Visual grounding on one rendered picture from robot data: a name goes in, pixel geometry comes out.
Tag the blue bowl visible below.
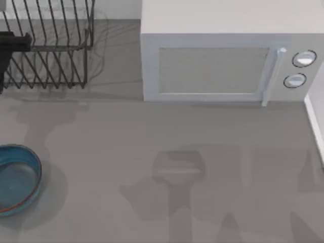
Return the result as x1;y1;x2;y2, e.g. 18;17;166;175
0;144;43;217

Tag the microwave door with window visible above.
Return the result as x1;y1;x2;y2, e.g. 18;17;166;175
141;34;292;102

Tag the pale microwave oven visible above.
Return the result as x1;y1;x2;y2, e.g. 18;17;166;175
140;0;324;107

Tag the small microwave knob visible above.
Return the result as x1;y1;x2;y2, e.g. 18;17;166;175
282;72;308;89

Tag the large microwave knob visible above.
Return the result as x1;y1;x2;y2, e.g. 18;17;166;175
291;50;318;68

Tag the black wire dish rack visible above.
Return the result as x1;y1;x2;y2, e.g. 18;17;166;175
0;0;96;90

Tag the pale microwave door handle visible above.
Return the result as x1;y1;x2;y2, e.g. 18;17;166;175
261;47;288;107

